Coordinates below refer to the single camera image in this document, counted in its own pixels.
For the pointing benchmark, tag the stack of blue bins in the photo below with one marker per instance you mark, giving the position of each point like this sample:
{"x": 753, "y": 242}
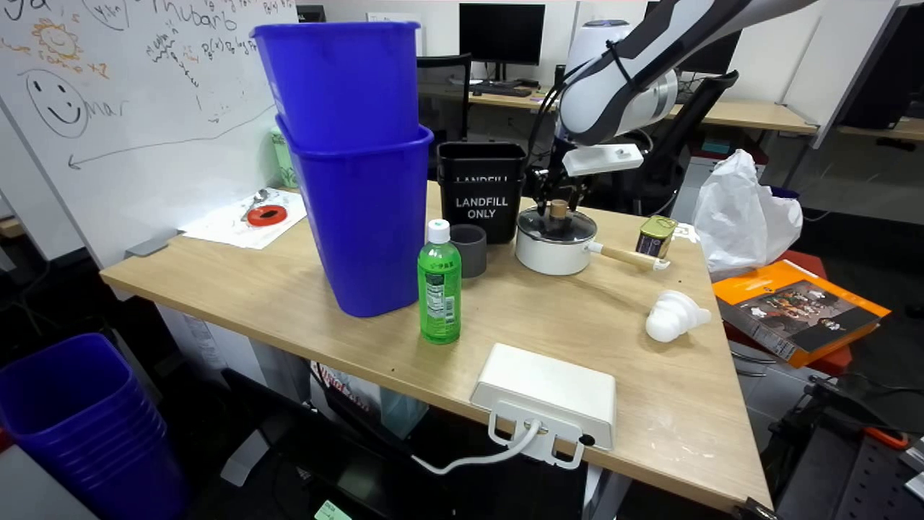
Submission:
{"x": 75, "y": 422}

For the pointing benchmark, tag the red tape roll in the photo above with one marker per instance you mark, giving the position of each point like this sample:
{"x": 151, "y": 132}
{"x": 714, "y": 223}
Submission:
{"x": 265, "y": 216}

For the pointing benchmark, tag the green tea bottle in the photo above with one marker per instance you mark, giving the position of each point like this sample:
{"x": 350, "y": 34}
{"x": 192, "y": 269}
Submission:
{"x": 439, "y": 289}

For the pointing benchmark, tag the white plastic bag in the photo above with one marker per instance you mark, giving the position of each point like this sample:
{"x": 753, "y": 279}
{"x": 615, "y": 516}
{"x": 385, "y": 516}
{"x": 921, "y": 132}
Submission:
{"x": 745, "y": 217}

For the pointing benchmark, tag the black computer monitor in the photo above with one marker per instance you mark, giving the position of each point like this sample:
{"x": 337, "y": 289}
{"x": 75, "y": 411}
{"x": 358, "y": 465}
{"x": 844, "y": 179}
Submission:
{"x": 889, "y": 74}
{"x": 501, "y": 34}

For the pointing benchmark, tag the wooden office desk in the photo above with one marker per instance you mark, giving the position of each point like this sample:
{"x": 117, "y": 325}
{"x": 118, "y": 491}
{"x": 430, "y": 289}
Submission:
{"x": 759, "y": 117}

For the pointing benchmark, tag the round glass pot lid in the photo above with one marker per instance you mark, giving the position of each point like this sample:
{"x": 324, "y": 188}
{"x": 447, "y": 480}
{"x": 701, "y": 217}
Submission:
{"x": 558, "y": 230}

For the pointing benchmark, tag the black keyboard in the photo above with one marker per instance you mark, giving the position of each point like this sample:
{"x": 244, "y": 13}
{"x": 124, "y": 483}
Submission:
{"x": 508, "y": 90}

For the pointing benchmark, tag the blue plastic waste bin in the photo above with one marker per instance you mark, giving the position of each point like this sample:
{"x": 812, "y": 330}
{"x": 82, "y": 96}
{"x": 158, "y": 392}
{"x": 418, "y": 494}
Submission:
{"x": 369, "y": 231}
{"x": 336, "y": 83}

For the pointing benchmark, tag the green wipes container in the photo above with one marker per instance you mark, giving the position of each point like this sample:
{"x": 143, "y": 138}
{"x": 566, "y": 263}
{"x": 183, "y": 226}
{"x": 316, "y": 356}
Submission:
{"x": 280, "y": 161}

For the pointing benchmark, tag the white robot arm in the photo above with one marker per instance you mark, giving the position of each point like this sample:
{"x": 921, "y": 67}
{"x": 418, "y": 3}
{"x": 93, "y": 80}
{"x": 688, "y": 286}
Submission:
{"x": 645, "y": 74}

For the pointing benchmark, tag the dark grey cylinder cup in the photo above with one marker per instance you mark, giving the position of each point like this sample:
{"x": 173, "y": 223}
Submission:
{"x": 470, "y": 253}

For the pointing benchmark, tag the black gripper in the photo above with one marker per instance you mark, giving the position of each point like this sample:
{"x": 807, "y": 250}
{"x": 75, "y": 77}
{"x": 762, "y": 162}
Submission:
{"x": 566, "y": 185}

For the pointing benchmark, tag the white paper sheet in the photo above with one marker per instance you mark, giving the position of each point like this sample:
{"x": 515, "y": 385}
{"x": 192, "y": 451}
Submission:
{"x": 225, "y": 226}

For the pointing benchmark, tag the large written whiteboard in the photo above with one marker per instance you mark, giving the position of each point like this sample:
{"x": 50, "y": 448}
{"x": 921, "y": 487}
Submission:
{"x": 124, "y": 126}

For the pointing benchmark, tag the black landfill waste bin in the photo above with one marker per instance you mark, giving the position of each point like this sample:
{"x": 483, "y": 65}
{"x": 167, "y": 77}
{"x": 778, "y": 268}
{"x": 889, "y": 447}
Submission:
{"x": 480, "y": 192}

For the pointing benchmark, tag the white flat electrical box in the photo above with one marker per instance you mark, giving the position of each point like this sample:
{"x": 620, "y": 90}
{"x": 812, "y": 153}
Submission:
{"x": 550, "y": 393}

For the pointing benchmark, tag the grey whiteboard eraser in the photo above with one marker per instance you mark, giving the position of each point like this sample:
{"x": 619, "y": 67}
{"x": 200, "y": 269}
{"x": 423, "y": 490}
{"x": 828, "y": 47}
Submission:
{"x": 151, "y": 243}

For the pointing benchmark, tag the orange book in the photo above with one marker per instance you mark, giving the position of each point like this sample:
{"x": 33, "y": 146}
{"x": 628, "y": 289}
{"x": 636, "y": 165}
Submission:
{"x": 798, "y": 308}

